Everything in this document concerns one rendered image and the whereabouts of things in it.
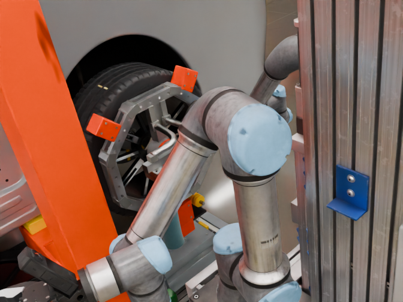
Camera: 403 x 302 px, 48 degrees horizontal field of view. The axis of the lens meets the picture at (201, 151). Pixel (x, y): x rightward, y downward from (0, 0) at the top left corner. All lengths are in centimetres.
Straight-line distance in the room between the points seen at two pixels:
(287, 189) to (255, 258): 203
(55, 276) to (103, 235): 65
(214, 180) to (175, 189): 221
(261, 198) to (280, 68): 78
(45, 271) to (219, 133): 39
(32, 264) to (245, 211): 40
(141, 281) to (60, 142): 54
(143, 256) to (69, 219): 56
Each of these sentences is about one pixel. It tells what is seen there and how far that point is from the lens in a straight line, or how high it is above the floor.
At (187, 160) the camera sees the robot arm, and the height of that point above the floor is 133.
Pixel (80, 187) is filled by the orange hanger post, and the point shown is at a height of 111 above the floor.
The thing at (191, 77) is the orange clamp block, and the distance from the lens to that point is 189.
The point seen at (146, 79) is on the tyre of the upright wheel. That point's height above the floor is 116.
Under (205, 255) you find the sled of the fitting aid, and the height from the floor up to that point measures 17.
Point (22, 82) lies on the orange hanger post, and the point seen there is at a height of 146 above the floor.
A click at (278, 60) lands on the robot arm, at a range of 159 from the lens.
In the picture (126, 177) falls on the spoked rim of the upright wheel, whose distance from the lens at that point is 197.
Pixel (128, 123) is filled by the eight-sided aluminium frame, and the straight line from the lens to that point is 175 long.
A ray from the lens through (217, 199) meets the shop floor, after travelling 299.
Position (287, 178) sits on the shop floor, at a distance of 311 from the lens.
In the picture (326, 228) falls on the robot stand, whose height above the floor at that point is 108.
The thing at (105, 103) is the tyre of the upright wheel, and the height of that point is 113.
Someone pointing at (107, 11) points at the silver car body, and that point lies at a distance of 189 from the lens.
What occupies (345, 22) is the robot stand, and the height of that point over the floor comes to 158.
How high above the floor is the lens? 184
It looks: 32 degrees down
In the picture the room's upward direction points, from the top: 11 degrees counter-clockwise
